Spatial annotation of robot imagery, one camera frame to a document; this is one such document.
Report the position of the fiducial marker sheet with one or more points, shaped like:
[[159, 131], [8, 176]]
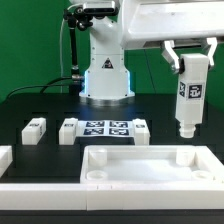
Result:
[[105, 128]]

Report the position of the white front fence rail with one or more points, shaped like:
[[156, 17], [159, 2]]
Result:
[[196, 195]]

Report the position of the white desk top tray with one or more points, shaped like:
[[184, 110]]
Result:
[[150, 164]]

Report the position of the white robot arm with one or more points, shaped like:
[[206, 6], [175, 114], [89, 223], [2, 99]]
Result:
[[123, 85]]

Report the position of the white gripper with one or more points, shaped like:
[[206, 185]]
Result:
[[144, 22]]

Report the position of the white left fence block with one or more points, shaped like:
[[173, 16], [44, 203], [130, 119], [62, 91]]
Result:
[[6, 158]]

